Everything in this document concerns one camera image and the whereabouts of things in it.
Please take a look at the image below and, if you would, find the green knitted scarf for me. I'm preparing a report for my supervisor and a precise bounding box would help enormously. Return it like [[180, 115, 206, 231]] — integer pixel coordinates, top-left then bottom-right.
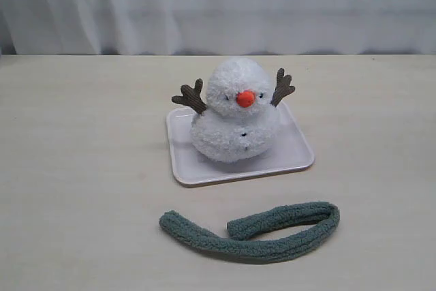
[[159, 202, 340, 264]]

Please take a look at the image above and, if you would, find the white backdrop curtain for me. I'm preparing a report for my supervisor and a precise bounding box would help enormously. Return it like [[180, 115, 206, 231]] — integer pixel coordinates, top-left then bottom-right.
[[1, 0, 435, 55]]

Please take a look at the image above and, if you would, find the white square tray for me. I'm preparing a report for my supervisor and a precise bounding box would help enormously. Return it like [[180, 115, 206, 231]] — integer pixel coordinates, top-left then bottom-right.
[[166, 103, 315, 187]]

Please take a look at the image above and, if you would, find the white plush snowman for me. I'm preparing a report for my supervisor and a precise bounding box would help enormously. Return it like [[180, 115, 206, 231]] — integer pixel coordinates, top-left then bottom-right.
[[171, 57, 296, 163]]

